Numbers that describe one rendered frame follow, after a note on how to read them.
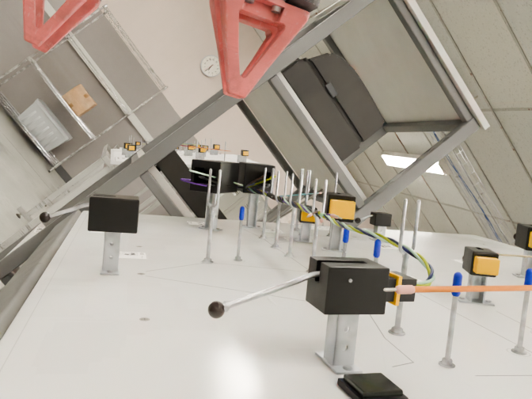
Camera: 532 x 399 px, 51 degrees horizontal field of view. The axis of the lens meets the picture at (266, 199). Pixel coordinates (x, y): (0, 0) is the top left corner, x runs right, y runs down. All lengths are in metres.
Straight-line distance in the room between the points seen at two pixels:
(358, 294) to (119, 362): 0.20
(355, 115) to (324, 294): 1.15
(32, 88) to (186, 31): 2.13
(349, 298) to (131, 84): 7.46
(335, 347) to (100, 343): 0.20
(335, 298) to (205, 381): 0.12
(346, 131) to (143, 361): 1.18
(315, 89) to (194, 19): 6.54
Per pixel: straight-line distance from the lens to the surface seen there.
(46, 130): 7.38
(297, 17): 0.44
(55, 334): 0.54
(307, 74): 1.54
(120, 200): 0.74
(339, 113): 1.57
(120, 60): 7.89
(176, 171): 1.45
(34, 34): 0.58
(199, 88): 7.94
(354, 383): 0.45
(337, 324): 0.49
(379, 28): 1.77
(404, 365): 0.54
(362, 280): 0.47
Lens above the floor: 1.06
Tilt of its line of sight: 7 degrees up
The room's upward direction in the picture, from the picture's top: 52 degrees clockwise
